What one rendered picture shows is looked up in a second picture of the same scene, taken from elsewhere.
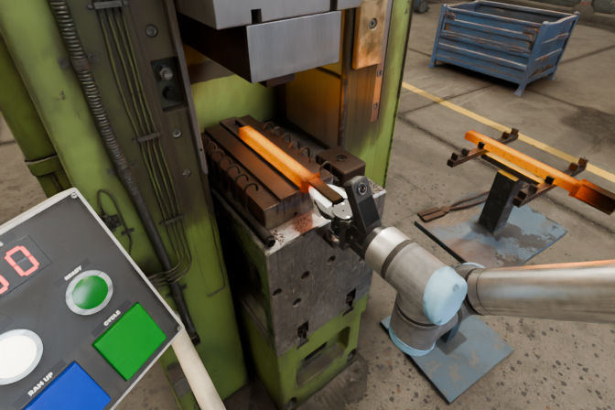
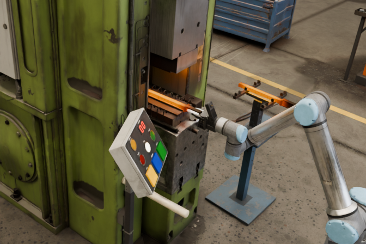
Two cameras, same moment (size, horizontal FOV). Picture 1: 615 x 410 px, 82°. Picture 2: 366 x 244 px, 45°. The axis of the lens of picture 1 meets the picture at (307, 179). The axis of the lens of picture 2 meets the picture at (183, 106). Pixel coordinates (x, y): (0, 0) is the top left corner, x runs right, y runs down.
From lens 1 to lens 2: 1.81 m
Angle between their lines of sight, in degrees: 18
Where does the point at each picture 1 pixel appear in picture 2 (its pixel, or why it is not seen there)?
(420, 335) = (236, 150)
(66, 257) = (147, 126)
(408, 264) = (230, 125)
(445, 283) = (241, 128)
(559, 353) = (298, 196)
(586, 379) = (310, 204)
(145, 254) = not seen: hidden behind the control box
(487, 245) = not seen: hidden behind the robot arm
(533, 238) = not seen: hidden behind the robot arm
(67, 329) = (151, 144)
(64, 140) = (119, 96)
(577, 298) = (273, 124)
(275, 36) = (183, 58)
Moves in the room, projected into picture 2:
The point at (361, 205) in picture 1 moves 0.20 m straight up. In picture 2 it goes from (211, 110) to (215, 79)
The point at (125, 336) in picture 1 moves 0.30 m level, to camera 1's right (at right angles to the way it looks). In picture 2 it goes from (160, 148) to (217, 141)
